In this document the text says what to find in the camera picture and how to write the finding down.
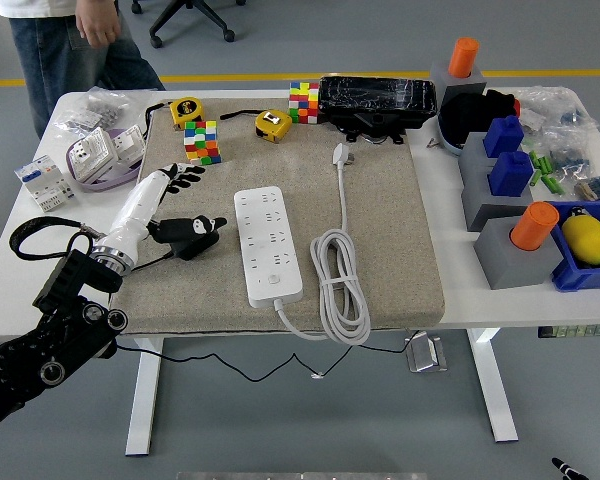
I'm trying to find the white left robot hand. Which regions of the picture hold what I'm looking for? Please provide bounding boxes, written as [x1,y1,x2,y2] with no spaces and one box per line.
[104,162,229,261]

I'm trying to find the person's left hand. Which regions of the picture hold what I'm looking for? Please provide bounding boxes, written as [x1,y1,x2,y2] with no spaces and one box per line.
[74,0,123,50]

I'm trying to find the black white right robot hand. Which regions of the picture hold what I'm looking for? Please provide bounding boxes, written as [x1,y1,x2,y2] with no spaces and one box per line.
[550,457,589,480]

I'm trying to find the black plug adapter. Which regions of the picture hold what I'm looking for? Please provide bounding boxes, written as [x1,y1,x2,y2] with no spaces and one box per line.
[171,230,220,262]

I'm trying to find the white power strip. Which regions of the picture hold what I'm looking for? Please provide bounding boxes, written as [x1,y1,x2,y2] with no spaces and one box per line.
[233,186,305,310]

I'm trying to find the person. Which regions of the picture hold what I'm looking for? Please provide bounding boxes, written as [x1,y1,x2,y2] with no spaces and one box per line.
[0,0,167,141]

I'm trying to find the clear bag grey screws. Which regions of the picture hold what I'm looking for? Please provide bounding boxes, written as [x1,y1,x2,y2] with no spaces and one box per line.
[53,85,157,136]

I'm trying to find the colourful puzzle cube stack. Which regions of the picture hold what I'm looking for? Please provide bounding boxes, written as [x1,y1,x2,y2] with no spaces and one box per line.
[287,81,321,125]
[182,119,223,169]

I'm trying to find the white circuit breaker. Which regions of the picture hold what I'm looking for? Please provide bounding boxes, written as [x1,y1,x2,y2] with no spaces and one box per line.
[13,154,77,214]

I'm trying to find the white table leg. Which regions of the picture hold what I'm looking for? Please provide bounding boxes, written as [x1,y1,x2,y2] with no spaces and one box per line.
[124,335,165,458]
[467,327,520,445]

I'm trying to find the yellow tape measure black label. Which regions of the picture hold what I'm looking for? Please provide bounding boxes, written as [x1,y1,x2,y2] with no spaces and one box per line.
[143,96,205,132]

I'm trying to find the table control panel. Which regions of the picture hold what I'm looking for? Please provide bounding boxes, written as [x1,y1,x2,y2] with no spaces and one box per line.
[537,323,600,340]

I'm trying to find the yellow tape measure silver clip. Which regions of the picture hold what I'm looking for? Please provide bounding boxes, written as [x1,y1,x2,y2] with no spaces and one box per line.
[219,107,294,144]

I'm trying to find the blue storage bin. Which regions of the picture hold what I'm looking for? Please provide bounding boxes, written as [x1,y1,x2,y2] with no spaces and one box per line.
[543,200,600,294]

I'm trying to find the grey holder block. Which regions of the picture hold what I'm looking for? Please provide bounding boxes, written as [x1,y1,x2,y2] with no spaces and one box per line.
[460,163,535,233]
[428,59,488,117]
[473,215,565,292]
[457,131,502,175]

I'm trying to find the yellow lemon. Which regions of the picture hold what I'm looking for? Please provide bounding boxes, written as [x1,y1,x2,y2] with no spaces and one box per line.
[560,214,600,267]

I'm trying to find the orange cylinder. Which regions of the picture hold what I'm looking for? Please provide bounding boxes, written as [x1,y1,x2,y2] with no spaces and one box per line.
[510,200,561,252]
[446,36,481,80]

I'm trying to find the grey-brown mat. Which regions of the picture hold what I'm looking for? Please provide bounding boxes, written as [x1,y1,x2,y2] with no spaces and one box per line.
[110,97,446,335]

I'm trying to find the black wrapped box device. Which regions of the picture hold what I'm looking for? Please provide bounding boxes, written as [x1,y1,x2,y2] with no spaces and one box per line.
[317,74,439,147]

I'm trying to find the clear bag of resistors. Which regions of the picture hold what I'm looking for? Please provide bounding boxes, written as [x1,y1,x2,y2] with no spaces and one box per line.
[572,171,600,204]

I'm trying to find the blue peg block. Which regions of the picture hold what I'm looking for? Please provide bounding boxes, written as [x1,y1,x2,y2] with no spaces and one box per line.
[486,150,535,199]
[481,115,526,159]

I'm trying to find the clear bag blue parts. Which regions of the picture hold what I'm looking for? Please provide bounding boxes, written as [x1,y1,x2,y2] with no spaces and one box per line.
[542,124,595,177]

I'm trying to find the pale blue round base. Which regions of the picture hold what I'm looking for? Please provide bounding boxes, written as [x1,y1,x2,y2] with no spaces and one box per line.
[435,112,469,158]

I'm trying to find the black cloth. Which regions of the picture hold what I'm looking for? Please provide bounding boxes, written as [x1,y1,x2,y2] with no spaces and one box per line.
[438,88,519,147]

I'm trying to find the clear bag white parts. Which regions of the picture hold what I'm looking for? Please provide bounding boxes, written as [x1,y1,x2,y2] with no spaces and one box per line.
[515,85,600,136]

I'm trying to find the purple strap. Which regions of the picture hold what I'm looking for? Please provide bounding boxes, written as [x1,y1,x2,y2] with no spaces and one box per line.
[65,127,147,194]

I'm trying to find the white wall socket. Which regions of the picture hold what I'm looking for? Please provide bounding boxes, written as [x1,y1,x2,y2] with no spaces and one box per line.
[110,124,147,169]
[67,126,119,182]

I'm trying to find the silver metal bracket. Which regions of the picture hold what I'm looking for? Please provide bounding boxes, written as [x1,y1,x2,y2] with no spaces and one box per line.
[404,332,449,374]

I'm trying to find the thin black plug cord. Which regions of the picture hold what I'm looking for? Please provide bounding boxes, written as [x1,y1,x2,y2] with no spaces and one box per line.
[113,249,425,384]

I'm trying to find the white power strip cord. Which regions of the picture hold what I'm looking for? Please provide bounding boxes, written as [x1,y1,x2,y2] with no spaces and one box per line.
[272,141,372,346]

